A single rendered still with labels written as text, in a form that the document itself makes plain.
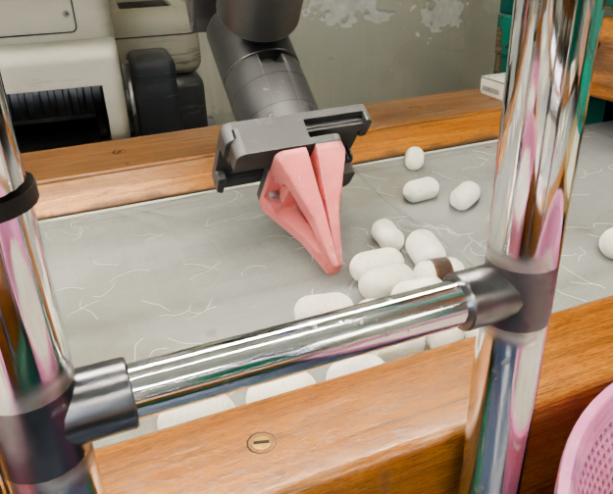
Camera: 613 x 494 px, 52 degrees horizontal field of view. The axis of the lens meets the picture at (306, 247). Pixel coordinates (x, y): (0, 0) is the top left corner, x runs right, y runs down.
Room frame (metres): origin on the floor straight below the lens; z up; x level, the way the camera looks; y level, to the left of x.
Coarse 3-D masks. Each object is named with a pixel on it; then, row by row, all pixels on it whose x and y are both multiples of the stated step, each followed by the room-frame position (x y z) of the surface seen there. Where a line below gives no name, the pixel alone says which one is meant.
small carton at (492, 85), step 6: (486, 78) 0.72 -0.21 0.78; (492, 78) 0.71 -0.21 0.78; (498, 78) 0.71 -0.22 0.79; (504, 78) 0.71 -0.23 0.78; (486, 84) 0.72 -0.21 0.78; (492, 84) 0.71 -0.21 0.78; (498, 84) 0.70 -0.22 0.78; (480, 90) 0.73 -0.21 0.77; (486, 90) 0.72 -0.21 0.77; (492, 90) 0.71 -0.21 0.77; (498, 90) 0.70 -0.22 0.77; (492, 96) 0.71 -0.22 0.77; (498, 96) 0.70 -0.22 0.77
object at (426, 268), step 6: (450, 258) 0.35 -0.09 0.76; (420, 264) 0.34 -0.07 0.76; (426, 264) 0.34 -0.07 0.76; (432, 264) 0.34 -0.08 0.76; (456, 264) 0.34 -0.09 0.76; (462, 264) 0.35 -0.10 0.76; (414, 270) 0.34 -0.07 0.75; (420, 270) 0.34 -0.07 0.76; (426, 270) 0.34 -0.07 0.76; (432, 270) 0.34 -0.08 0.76; (456, 270) 0.34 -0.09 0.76; (420, 276) 0.34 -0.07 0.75
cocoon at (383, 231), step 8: (376, 224) 0.41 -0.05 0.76; (384, 224) 0.40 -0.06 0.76; (392, 224) 0.40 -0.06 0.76; (376, 232) 0.40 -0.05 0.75; (384, 232) 0.39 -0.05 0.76; (392, 232) 0.39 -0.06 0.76; (400, 232) 0.39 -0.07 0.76; (376, 240) 0.40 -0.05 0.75; (384, 240) 0.39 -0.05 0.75; (392, 240) 0.39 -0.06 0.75; (400, 240) 0.39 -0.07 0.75; (400, 248) 0.39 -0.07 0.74
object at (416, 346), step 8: (400, 344) 0.26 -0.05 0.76; (408, 344) 0.26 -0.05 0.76; (416, 344) 0.26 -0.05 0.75; (424, 344) 0.27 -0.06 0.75; (376, 352) 0.26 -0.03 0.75; (384, 352) 0.26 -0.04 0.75; (392, 352) 0.26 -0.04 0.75; (400, 352) 0.26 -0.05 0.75; (408, 352) 0.26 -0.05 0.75; (416, 352) 0.26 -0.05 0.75; (384, 360) 0.26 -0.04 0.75; (392, 360) 0.26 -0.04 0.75
